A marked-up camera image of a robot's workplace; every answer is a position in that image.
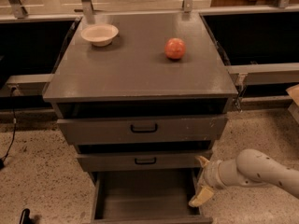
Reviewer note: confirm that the grey top drawer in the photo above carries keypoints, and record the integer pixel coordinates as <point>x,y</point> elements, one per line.
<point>142,130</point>

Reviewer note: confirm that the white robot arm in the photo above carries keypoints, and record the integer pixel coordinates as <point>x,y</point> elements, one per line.
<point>249,169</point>

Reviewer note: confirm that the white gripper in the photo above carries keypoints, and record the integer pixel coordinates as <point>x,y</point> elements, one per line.
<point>211,173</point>

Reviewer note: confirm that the grey drawer cabinet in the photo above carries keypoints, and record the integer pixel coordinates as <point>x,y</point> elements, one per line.
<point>132,78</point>

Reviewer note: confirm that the grey bottom drawer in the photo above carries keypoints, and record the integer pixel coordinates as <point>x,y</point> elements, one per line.
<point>146,197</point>

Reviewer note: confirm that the grey middle drawer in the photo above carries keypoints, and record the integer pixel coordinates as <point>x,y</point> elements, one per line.
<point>128,161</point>

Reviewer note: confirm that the black object on floor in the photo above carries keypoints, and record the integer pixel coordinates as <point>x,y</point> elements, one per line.
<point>25,217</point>

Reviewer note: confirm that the grey drawer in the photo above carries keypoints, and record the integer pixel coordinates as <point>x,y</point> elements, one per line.
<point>142,130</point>
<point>146,197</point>
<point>128,161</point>

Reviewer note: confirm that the yellow robot base part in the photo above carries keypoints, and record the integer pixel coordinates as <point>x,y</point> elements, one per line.
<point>293,92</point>

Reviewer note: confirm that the red apple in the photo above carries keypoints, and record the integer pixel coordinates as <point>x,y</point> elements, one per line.
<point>174,48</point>

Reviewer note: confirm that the white bowl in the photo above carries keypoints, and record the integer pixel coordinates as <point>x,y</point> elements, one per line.
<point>100,35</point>

